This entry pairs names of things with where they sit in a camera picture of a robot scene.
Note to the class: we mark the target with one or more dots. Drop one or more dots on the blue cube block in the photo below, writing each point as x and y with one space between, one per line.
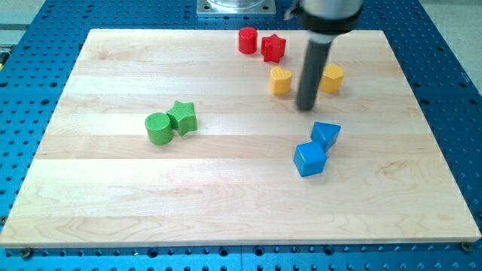
310 159

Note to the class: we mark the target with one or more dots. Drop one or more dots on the red cylinder block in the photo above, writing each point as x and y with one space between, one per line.
247 40

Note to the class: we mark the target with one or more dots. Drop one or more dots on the wooden board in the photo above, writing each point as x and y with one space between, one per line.
97 180

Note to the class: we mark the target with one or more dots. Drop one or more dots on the yellow heart block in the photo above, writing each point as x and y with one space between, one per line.
280 81

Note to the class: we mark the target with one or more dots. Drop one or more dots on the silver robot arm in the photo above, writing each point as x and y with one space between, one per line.
326 19

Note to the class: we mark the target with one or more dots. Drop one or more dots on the green cylinder block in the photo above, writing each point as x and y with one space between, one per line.
159 128

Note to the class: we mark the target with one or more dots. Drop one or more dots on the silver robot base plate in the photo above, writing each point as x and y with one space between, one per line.
215 7

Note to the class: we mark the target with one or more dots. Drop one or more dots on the red star block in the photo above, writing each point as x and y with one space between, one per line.
273 48

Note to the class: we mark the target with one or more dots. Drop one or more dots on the yellow hexagon block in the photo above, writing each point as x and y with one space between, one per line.
332 78

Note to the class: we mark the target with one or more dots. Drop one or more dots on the blue triangle block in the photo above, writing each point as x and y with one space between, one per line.
325 134

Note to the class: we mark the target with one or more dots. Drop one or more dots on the green star block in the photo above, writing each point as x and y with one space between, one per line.
183 117

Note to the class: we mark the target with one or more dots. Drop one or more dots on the blue perforated table plate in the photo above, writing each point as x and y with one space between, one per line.
40 64

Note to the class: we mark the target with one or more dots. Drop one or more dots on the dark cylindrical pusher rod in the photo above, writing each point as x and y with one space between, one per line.
314 64

